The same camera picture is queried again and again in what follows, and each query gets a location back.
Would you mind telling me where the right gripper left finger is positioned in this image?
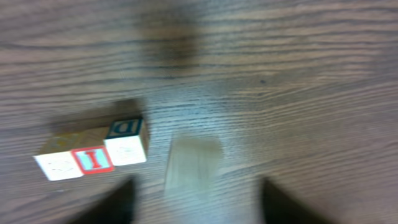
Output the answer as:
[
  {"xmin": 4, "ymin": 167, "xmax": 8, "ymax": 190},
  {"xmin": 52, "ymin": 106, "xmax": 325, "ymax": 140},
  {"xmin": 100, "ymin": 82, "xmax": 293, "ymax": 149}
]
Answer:
[{"xmin": 68, "ymin": 175, "xmax": 137, "ymax": 224}]

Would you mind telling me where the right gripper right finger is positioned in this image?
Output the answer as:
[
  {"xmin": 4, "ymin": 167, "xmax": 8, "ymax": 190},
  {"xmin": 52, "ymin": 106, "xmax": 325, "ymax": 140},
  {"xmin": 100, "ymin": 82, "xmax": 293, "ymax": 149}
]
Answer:
[{"xmin": 260, "ymin": 177, "xmax": 333, "ymax": 224}]

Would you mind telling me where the red I block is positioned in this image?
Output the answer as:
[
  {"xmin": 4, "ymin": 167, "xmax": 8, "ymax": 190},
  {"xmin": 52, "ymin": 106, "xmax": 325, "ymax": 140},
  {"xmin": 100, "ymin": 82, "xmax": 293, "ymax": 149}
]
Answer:
[{"xmin": 71, "ymin": 127, "xmax": 114, "ymax": 175}]

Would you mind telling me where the white green block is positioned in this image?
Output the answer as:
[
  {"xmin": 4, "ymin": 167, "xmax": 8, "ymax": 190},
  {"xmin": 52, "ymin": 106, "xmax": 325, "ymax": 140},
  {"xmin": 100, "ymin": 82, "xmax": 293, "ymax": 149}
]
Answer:
[
  {"xmin": 165, "ymin": 135, "xmax": 223, "ymax": 195},
  {"xmin": 104, "ymin": 118, "xmax": 150, "ymax": 166}
]

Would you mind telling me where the red circle block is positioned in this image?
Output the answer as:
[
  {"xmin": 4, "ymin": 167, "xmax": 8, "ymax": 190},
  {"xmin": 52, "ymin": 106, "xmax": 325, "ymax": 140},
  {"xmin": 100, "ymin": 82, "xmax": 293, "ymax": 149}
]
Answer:
[{"xmin": 34, "ymin": 133, "xmax": 83, "ymax": 181}]

